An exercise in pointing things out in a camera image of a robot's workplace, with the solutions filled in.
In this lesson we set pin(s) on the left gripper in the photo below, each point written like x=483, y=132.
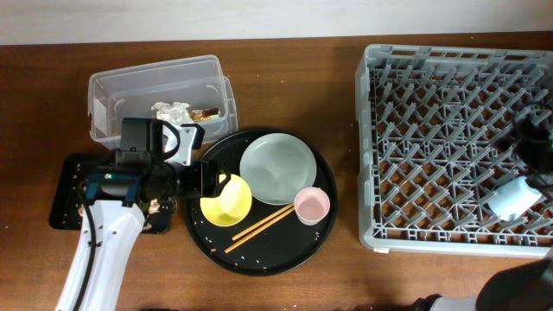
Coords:
x=212, y=187

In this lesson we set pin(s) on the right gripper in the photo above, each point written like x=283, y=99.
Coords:
x=534, y=135

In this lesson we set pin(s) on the yellow bowl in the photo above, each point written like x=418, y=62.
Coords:
x=231, y=207

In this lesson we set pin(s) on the light blue cup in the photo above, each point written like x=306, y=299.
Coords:
x=513, y=199

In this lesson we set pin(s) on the peanut shells and rice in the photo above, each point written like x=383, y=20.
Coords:
x=154, y=207

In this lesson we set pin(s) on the wooden chopstick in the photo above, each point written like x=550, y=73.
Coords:
x=262, y=222
x=254, y=233

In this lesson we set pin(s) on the grey round plate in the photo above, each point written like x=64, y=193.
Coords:
x=276, y=167

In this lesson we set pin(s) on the round black serving tray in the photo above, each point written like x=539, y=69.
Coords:
x=283, y=246

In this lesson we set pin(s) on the white tissue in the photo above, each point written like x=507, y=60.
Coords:
x=176, y=113

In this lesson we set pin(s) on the pink cup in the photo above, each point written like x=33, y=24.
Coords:
x=311, y=205

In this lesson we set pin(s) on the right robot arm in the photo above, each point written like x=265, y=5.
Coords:
x=526, y=287

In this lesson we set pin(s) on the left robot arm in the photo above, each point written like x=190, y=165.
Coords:
x=153, y=162

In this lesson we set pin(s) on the grey dishwasher rack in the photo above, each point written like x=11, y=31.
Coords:
x=431, y=121

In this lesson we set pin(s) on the clear plastic storage bin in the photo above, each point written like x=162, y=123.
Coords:
x=132, y=91

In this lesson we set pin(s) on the black rectangular tray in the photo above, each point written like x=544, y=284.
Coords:
x=64, y=213

